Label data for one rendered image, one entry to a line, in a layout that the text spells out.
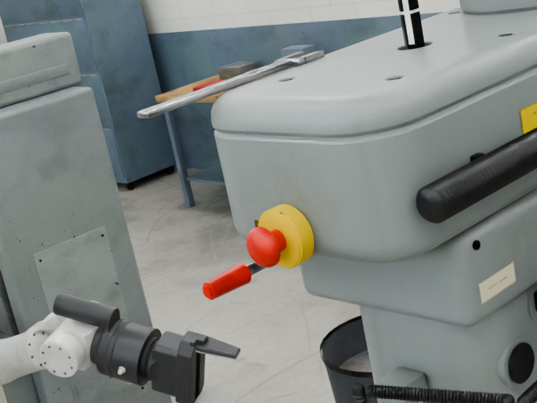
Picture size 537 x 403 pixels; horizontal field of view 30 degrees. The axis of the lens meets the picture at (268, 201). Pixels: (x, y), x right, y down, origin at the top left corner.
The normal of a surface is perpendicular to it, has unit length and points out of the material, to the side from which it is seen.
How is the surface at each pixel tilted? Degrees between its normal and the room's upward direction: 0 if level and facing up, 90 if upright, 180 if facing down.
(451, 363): 90
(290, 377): 0
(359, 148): 90
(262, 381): 0
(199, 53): 90
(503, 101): 90
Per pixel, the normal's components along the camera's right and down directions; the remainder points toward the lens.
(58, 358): -0.34, 0.45
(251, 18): -0.72, 0.33
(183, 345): -0.20, -0.29
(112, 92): 0.67, 0.08
